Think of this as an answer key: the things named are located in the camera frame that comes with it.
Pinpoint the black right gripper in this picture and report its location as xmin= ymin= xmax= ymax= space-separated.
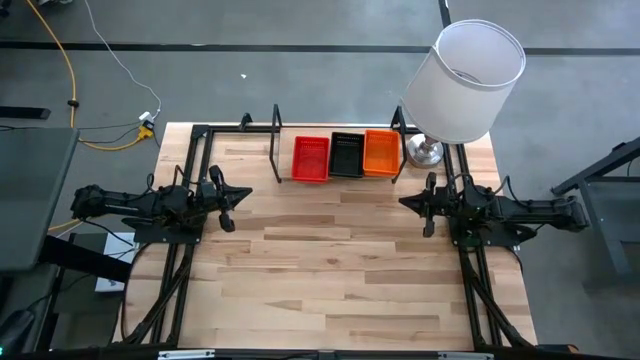
xmin=398 ymin=172 xmax=441 ymax=239

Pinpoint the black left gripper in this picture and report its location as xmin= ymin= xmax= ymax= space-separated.
xmin=197 ymin=164 xmax=253 ymax=234

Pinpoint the orange plastic basket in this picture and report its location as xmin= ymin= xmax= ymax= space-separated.
xmin=362 ymin=128 xmax=403 ymax=180

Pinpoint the red plastic basket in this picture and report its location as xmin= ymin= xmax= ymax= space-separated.
xmin=291 ymin=135 xmax=332 ymax=184

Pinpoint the black plastic basket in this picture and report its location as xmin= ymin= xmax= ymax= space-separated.
xmin=328 ymin=131 xmax=366 ymax=179

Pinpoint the white paper sheet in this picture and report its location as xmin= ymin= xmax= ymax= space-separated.
xmin=94 ymin=232 xmax=141 ymax=294

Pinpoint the table lamp white shade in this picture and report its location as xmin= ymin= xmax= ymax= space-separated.
xmin=399 ymin=18 xmax=528 ymax=170

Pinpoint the black diagonal beam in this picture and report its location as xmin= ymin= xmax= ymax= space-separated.
xmin=39 ymin=234 xmax=134 ymax=284

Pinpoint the dark grey desk top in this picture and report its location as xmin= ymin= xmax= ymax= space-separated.
xmin=0 ymin=127 xmax=80 ymax=274

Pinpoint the black flat bar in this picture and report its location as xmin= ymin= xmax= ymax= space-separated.
xmin=0 ymin=106 xmax=52 ymax=121

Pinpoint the black metal shelf side frame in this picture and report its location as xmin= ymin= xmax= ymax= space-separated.
xmin=266 ymin=103 xmax=282 ymax=184
xmin=387 ymin=105 xmax=407 ymax=185

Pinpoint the black aluminium rig frame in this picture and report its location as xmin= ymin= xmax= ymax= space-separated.
xmin=117 ymin=112 xmax=539 ymax=351

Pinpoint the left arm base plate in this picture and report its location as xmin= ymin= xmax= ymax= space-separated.
xmin=122 ymin=214 xmax=204 ymax=246

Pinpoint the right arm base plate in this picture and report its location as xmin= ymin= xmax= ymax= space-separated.
xmin=448 ymin=207 xmax=539 ymax=249

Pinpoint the silver metal bracket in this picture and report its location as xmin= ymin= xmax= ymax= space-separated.
xmin=158 ymin=349 xmax=216 ymax=360
xmin=438 ymin=351 xmax=495 ymax=360

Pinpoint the short yellow cable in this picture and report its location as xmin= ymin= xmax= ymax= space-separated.
xmin=47 ymin=217 xmax=84 ymax=234

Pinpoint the thin white cable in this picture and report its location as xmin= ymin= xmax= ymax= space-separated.
xmin=82 ymin=0 xmax=164 ymax=121

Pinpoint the grey metal desk frame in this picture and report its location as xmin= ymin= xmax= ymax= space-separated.
xmin=549 ymin=134 xmax=640 ymax=291

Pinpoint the long yellow extension cable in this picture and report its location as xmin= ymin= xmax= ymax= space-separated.
xmin=24 ymin=0 xmax=154 ymax=151

